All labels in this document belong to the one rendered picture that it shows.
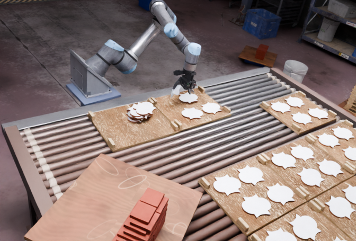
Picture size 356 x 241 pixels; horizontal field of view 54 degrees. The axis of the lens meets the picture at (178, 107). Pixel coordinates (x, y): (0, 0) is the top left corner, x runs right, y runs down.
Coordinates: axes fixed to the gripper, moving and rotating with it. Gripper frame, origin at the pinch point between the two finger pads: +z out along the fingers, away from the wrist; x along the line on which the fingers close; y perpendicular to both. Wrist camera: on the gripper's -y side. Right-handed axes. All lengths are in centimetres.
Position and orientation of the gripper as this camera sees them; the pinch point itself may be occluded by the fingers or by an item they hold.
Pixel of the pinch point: (179, 95)
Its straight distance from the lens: 221.2
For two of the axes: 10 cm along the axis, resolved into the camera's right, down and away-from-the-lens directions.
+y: 5.6, 5.2, -6.4
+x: 8.0, -1.4, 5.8
